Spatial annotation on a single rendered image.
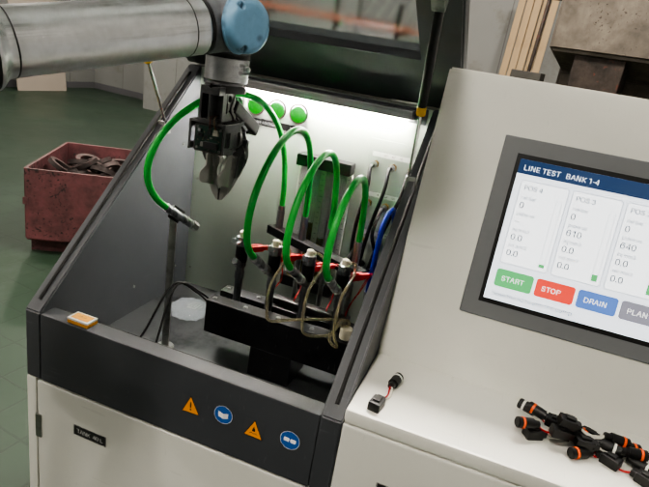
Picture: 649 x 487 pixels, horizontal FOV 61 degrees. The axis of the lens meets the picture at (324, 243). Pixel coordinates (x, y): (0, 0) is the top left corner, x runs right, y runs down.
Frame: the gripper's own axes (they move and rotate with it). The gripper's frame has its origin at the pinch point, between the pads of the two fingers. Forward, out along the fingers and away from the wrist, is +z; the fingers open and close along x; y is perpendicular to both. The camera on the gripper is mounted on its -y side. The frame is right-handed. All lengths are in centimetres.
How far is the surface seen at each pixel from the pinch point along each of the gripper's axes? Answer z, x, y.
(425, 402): 28, 46, 2
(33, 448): 67, -35, 12
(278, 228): 16.2, -1.0, -33.5
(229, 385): 31.7, 11.8, 11.9
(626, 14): -78, 97, -350
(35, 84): 116, -774, -706
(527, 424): 25, 63, 3
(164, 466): 56, 0, 12
